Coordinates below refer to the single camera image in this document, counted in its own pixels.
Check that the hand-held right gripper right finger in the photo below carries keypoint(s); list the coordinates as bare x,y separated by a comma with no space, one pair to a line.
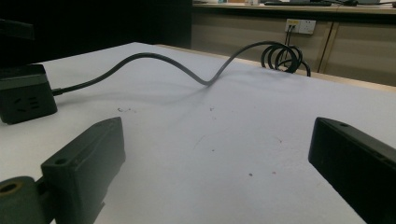
355,161

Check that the black power strip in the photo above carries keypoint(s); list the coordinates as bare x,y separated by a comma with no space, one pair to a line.
25,93

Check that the beige wooden counter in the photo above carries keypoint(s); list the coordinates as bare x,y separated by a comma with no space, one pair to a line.
292,34

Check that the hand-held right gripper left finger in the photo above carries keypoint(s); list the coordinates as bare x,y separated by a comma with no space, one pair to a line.
84,168

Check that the white wall socket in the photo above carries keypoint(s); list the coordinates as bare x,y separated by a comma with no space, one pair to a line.
300,26

